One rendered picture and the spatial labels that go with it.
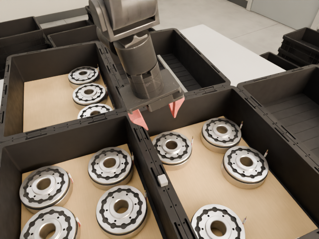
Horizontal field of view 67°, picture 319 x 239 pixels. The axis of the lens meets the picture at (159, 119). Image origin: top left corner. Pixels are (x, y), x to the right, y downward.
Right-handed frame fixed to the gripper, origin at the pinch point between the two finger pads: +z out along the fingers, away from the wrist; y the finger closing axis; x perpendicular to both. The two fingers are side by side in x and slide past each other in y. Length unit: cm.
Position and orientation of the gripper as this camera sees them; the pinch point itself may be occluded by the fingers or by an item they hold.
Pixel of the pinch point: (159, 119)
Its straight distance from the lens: 50.7
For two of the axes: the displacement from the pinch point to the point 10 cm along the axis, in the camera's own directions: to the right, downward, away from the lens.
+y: -9.1, 4.1, -0.8
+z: 2.2, 6.3, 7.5
